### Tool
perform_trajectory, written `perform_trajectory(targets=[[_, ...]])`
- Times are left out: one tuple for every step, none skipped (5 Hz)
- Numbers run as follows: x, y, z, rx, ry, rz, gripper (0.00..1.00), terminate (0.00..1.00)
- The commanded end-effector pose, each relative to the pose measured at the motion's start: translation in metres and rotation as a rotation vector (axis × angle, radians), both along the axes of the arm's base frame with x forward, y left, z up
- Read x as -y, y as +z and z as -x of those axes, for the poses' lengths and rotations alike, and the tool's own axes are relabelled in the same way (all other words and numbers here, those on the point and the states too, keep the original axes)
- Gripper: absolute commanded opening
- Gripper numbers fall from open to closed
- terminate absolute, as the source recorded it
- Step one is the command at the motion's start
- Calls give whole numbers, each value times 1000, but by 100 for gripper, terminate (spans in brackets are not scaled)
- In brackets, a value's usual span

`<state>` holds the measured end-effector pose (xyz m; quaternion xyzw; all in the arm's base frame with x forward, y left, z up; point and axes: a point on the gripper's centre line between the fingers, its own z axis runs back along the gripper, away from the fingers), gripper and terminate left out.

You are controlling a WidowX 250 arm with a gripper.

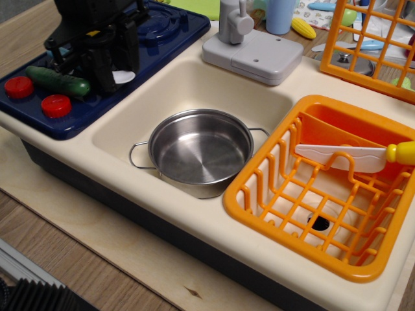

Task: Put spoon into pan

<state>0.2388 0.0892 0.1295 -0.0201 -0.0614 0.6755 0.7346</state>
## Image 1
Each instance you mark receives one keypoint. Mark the steel pot lid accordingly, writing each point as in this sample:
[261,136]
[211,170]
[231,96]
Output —
[343,60]

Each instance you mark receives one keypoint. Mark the blue handled white spoon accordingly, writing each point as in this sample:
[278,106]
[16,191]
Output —
[120,77]

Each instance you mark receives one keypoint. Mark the blue handled utensil background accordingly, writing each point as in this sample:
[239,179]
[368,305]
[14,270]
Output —
[369,45]

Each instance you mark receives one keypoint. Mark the yellow toy corn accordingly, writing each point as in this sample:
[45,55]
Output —
[303,28]

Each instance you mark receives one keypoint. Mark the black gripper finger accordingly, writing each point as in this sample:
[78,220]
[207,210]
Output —
[128,46]
[97,67]

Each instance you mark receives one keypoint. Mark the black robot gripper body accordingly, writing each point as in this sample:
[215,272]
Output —
[91,25]

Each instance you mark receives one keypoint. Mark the stainless steel pan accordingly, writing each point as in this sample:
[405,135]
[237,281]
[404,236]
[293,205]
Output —
[200,151]

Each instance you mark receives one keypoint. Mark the red stove knob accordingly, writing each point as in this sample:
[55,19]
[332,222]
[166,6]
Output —
[19,87]
[56,106]

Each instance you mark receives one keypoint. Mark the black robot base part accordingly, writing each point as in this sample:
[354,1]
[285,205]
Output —
[31,296]

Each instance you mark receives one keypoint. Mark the orange upright grid rack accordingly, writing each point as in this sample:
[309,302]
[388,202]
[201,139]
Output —
[391,22]

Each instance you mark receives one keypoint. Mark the cream toy sink unit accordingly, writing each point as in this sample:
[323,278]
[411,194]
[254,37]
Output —
[202,228]

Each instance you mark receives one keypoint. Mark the grey toy faucet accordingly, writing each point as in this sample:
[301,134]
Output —
[241,49]

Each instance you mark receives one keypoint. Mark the navy blue toy stove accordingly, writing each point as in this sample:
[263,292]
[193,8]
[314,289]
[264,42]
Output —
[167,33]

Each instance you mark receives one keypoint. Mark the red stove knob left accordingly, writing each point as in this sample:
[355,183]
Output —
[19,87]

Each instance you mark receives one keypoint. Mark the red stove knob right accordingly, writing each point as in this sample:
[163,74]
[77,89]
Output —
[56,106]

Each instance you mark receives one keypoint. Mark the green toy cucumber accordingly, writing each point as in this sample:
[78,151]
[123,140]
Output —
[55,82]

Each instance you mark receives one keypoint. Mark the light blue cup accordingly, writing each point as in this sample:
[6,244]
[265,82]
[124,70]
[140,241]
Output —
[279,15]

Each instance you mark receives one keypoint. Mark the light plywood base board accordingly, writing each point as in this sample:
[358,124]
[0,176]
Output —
[109,261]

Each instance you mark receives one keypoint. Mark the white toy knife yellow handle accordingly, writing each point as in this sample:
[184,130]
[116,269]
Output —
[358,159]

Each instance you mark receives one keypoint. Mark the orange dish rack basket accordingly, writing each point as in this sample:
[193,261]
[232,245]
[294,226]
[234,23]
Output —
[346,222]

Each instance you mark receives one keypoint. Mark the green toy ball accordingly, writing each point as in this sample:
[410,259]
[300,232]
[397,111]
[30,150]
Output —
[349,17]

